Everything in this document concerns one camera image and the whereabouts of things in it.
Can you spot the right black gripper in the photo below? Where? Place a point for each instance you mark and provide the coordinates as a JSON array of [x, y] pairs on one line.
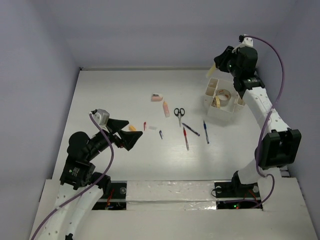
[[220, 60]]

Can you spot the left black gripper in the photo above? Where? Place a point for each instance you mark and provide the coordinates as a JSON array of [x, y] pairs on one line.
[[128, 138]]

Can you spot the yellow highlighter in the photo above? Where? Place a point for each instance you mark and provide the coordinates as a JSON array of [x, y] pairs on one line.
[[211, 71]]

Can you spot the beige masking tape roll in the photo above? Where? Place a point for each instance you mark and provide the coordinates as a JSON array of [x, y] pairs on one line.
[[216, 102]]

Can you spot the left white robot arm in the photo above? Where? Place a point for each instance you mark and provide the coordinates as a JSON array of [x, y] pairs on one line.
[[80, 185]]

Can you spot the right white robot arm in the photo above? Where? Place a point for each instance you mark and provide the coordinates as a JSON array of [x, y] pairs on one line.
[[278, 143]]

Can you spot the orange highlighter cap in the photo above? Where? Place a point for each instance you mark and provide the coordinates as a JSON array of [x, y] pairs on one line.
[[132, 128]]

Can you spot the white desk organizer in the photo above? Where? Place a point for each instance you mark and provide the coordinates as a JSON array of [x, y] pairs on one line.
[[225, 113]]

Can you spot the pink eraser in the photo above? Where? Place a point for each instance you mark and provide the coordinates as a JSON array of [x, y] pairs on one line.
[[155, 97]]

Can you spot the pink highlighter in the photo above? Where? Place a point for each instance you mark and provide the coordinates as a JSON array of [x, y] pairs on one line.
[[166, 109]]

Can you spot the black scissors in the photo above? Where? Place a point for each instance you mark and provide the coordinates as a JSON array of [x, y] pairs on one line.
[[179, 113]]

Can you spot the red pen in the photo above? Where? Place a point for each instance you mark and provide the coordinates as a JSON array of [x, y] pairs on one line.
[[186, 139]]

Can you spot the purple pen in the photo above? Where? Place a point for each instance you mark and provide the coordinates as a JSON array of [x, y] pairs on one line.
[[191, 129]]

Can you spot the blue pen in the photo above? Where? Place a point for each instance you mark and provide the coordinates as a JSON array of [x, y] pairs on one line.
[[206, 132]]

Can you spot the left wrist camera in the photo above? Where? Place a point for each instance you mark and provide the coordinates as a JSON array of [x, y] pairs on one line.
[[100, 116]]

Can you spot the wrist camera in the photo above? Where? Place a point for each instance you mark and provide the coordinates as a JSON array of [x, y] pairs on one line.
[[100, 116], [245, 41]]

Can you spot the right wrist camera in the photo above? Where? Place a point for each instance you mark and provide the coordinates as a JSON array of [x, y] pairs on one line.
[[245, 41]]

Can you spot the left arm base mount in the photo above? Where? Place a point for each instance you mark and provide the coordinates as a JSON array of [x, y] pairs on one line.
[[115, 199]]

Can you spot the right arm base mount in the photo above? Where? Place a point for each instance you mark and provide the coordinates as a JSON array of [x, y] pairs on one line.
[[230, 197]]

